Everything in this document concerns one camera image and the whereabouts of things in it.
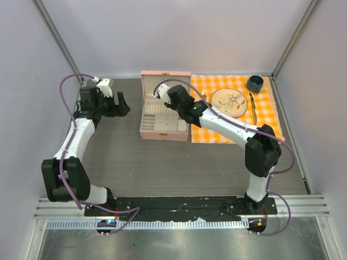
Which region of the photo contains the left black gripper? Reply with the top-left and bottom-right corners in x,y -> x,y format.
95,92 -> 130,118

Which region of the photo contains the pink jewelry box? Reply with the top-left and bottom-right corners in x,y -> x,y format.
139,70 -> 191,141

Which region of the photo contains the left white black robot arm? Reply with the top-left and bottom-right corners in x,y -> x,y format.
41,87 -> 130,216

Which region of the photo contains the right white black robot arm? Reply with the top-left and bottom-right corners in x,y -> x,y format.
165,85 -> 282,214

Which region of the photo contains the gold fork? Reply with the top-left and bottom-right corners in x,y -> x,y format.
202,90 -> 207,100

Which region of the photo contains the bird pattern plate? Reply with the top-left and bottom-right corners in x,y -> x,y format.
211,88 -> 248,118

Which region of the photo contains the gold knife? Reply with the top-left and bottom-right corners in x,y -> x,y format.
249,93 -> 258,125

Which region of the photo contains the dark blue mug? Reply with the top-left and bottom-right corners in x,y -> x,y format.
246,75 -> 264,94

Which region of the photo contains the orange checkered cloth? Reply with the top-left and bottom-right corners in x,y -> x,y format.
191,74 -> 285,141

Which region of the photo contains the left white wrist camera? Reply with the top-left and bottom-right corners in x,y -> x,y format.
92,77 -> 113,98

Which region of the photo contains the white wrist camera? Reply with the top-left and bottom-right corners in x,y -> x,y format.
92,77 -> 113,98
153,83 -> 171,104

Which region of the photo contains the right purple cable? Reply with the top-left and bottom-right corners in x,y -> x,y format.
153,79 -> 296,237

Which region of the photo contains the purple cable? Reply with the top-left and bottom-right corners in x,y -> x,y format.
59,74 -> 142,235
153,79 -> 296,237

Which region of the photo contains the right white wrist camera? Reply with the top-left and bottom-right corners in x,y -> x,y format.
153,83 -> 171,104

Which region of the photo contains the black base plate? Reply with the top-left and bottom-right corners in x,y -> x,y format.
83,195 -> 279,223

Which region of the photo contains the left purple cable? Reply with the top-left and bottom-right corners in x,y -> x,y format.
59,74 -> 142,235

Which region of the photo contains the white slotted cable duct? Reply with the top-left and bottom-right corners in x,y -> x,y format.
46,218 -> 249,230

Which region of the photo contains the aluminium frame rail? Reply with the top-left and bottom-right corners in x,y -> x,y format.
34,195 -> 330,219

